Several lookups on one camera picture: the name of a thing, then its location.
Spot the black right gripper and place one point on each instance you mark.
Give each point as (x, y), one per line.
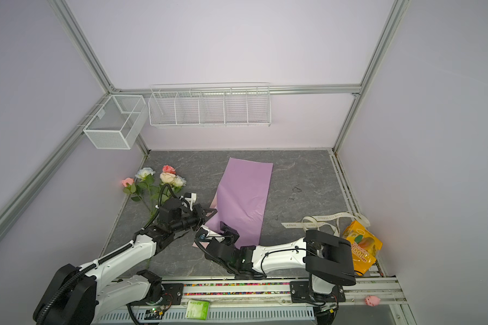
(232, 234)

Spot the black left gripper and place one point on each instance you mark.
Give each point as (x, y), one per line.
(199, 212)

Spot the pink purple wrapping paper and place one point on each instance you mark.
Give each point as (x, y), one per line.
(241, 199)

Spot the cream fake rose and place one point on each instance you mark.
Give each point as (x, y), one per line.
(168, 178)

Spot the red pink fake rose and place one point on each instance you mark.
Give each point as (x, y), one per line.
(169, 170)

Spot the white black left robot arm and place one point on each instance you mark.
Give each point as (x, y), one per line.
(82, 294)

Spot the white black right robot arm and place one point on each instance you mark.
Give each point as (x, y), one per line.
(327, 258)

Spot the green small packet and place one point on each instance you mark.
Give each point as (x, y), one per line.
(197, 310)

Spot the cream printed ribbon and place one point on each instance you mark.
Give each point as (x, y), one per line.
(332, 221)

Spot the white mesh box basket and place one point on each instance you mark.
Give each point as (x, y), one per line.
(118, 122)

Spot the yellow snack bag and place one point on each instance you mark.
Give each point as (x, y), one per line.
(364, 246)

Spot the small pink pig toy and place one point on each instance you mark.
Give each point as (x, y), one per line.
(372, 301)

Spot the white wire shelf basket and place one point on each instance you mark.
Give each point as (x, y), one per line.
(210, 104)

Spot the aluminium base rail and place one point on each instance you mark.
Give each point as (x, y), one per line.
(274, 291)

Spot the aluminium enclosure frame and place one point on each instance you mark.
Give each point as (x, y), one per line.
(46, 88)

